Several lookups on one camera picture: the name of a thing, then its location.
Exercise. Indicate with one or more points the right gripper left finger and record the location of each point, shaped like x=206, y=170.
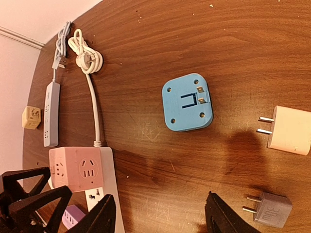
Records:
x=101, y=219

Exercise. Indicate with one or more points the purple power strip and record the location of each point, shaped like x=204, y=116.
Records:
x=71, y=216

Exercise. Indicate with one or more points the salmon pink plug adapter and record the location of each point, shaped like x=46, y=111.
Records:
x=290, y=130

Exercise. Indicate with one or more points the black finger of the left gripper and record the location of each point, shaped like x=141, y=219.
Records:
x=21, y=212

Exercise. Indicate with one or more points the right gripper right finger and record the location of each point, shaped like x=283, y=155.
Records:
x=221, y=218

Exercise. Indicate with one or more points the beige cube socket adapter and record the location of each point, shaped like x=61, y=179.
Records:
x=31, y=117

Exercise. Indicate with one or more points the blue square adapter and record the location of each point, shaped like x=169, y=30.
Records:
x=187, y=103

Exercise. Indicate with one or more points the light blue power strip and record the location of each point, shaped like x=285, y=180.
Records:
x=51, y=111

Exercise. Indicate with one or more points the left aluminium frame post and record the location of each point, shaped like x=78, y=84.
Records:
x=21, y=38

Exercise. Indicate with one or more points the dark grey plug adapter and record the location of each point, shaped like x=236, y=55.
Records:
x=271, y=210

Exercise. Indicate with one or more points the white power strip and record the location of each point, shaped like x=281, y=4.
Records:
x=93, y=196

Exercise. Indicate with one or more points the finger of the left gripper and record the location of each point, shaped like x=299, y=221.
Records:
x=10, y=188

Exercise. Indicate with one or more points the pink cube adapter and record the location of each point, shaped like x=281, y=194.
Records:
x=78, y=168

